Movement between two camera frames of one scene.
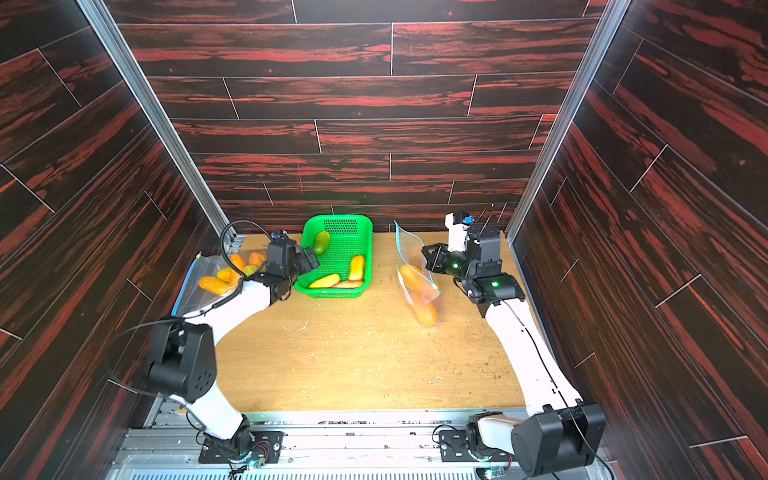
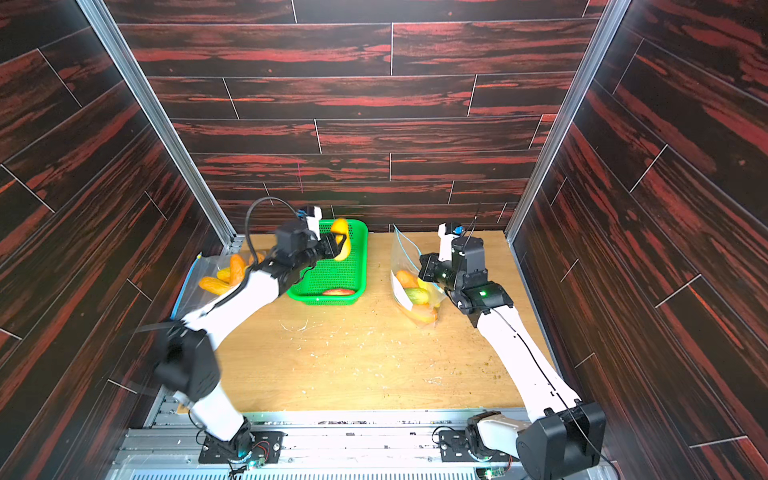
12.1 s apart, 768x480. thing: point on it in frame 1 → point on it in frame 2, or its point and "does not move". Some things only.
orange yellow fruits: x=325 y=282 → x=341 y=226
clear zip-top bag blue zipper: x=216 y=276 does not move
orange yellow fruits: x=349 y=284 → x=338 y=292
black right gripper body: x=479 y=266 → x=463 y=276
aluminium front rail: x=318 y=445 does not move
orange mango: x=426 y=312 does not move
